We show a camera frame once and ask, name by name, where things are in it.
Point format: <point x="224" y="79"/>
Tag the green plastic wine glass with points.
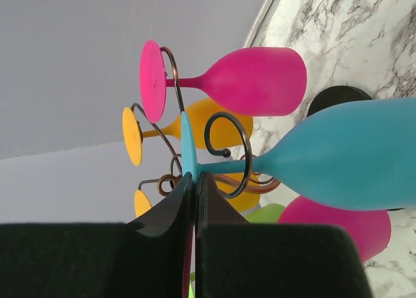
<point x="259" y="214"/>

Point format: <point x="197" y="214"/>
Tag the blue plastic wine glass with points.
<point x="353" y="156"/>

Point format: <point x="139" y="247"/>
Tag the yellow plastic wine glass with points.
<point x="227" y="184"/>

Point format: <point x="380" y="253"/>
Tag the pink wine glass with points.
<point x="370" y="230"/>
<point x="254" y="81"/>

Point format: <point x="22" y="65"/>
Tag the pink wine glass front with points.
<point x="254" y="81"/>

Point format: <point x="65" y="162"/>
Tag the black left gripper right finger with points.
<point x="235" y="258"/>

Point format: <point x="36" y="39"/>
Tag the orange plastic wine glass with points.
<point x="223" y="134"/>

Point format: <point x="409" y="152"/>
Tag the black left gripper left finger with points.
<point x="147" y="257"/>

